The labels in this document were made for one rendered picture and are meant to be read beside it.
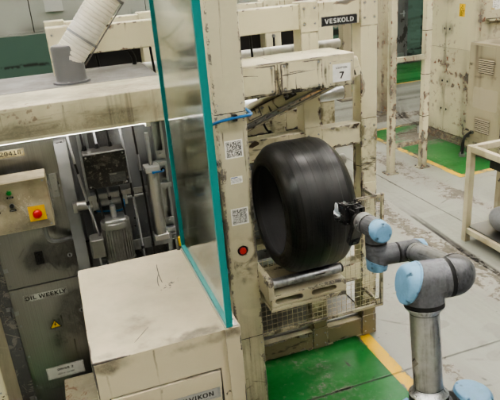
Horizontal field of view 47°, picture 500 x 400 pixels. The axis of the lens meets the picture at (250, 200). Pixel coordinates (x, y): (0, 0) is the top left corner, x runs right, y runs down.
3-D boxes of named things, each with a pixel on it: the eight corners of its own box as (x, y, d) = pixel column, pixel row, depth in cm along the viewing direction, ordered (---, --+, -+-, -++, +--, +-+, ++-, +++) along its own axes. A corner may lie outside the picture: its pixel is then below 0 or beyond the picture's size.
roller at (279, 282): (267, 288, 252) (271, 291, 247) (266, 278, 251) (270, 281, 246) (340, 270, 261) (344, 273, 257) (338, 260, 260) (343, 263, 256)
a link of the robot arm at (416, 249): (493, 255, 162) (419, 230, 210) (456, 261, 161) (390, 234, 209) (496, 295, 163) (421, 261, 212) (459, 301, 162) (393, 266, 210)
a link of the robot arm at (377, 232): (374, 248, 197) (373, 225, 195) (358, 238, 207) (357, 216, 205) (394, 244, 199) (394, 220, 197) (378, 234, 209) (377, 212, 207)
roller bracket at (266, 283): (269, 302, 245) (267, 282, 241) (240, 263, 280) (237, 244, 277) (276, 301, 246) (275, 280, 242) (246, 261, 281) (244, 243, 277)
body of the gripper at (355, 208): (354, 198, 222) (370, 205, 211) (355, 219, 224) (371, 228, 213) (336, 201, 220) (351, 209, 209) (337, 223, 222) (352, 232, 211)
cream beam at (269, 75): (230, 103, 249) (227, 69, 244) (214, 94, 271) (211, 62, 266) (355, 84, 266) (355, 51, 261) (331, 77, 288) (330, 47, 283)
